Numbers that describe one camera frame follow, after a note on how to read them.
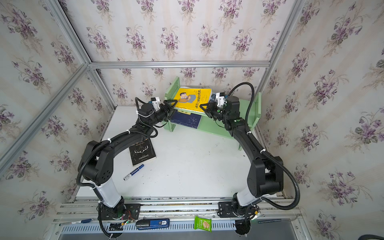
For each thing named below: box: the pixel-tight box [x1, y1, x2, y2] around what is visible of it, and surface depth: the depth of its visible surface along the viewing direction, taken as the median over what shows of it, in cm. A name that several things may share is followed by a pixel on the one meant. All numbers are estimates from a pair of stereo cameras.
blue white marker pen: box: [123, 164, 145, 181], surface depth 87 cm
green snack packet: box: [194, 216, 212, 233], surface depth 71 cm
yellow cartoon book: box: [174, 87, 212, 112], surface depth 83 cm
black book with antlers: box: [129, 138, 157, 167], surface depth 94 cm
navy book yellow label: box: [170, 110, 202, 129], surface depth 95 cm
